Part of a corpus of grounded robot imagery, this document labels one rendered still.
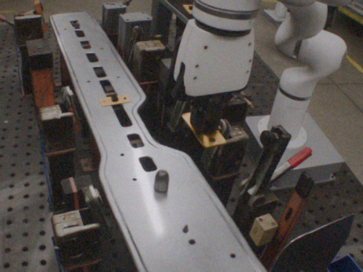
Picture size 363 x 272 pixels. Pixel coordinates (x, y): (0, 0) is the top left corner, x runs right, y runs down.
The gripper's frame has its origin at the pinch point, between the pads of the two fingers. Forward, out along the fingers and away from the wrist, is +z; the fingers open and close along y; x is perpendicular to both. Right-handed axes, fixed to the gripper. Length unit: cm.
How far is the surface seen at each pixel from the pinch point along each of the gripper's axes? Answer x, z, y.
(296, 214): 12.1, 15.7, -15.1
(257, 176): -0.1, 17.5, -14.7
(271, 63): -211, 128, -206
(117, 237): -23, 58, 6
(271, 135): 1.3, 5.7, -13.4
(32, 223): -35, 58, 29
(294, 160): 1.0, 14.5, -22.6
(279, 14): -316, 123, -295
